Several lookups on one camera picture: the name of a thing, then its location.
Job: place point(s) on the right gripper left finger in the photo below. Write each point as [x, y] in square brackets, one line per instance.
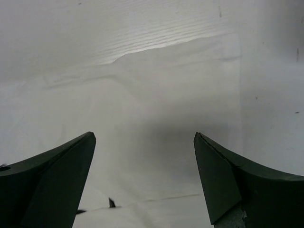
[44, 191]

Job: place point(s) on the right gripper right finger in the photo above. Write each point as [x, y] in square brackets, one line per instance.
[241, 193]

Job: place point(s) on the plain white t shirt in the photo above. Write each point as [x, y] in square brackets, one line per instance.
[144, 109]

